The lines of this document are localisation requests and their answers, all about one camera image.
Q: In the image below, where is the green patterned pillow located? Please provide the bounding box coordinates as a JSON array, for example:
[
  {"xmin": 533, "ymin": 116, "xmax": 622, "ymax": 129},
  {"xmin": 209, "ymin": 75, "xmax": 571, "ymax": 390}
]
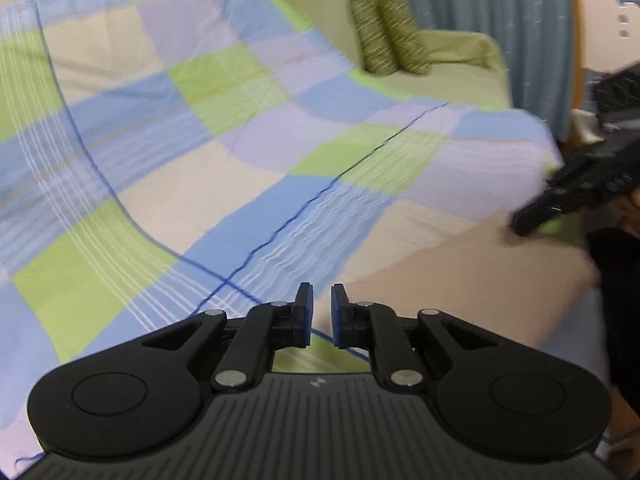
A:
[
  {"xmin": 347, "ymin": 0, "xmax": 400, "ymax": 77},
  {"xmin": 377, "ymin": 0, "xmax": 434, "ymax": 77}
]

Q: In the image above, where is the green covered sofa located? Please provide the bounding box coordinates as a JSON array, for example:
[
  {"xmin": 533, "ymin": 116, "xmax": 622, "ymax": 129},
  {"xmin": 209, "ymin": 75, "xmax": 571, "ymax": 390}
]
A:
[{"xmin": 280, "ymin": 0, "xmax": 513, "ymax": 111}]

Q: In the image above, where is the plaid blue green sheet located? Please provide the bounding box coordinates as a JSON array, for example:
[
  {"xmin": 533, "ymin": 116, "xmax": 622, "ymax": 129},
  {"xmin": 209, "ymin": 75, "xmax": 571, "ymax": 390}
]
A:
[{"xmin": 0, "ymin": 0, "xmax": 613, "ymax": 466}]

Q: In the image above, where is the beige cloth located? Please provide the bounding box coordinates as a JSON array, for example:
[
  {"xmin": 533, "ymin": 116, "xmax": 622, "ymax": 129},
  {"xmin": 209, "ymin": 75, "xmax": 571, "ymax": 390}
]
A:
[{"xmin": 334, "ymin": 210, "xmax": 603, "ymax": 361}]

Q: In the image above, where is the white wooden chair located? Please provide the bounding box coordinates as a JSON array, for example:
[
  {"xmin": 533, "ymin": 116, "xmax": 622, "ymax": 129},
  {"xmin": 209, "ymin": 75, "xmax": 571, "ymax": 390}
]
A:
[{"xmin": 569, "ymin": 0, "xmax": 640, "ymax": 143}]

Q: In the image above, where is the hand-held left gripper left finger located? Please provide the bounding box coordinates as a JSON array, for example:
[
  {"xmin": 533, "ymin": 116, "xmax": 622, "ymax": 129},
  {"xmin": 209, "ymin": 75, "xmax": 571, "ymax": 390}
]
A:
[{"xmin": 141, "ymin": 282, "xmax": 315, "ymax": 394}]

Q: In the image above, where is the person's dark clothing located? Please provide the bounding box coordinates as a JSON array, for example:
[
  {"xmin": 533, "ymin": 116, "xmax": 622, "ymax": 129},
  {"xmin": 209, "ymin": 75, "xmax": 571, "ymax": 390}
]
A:
[{"xmin": 586, "ymin": 227, "xmax": 640, "ymax": 416}]

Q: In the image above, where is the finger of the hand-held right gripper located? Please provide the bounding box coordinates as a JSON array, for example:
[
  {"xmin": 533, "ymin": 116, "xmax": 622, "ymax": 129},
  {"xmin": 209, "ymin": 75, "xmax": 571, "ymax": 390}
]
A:
[{"xmin": 511, "ymin": 157, "xmax": 603, "ymax": 238}]

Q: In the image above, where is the blue grey curtain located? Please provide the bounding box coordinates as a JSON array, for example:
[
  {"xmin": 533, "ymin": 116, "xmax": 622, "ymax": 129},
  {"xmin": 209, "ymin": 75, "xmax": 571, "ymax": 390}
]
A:
[{"xmin": 357, "ymin": 0, "xmax": 578, "ymax": 133}]

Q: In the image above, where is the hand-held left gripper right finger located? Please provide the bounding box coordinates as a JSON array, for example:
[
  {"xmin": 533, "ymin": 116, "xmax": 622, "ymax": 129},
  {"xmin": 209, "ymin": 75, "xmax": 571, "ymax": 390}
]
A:
[{"xmin": 331, "ymin": 283, "xmax": 501, "ymax": 393}]

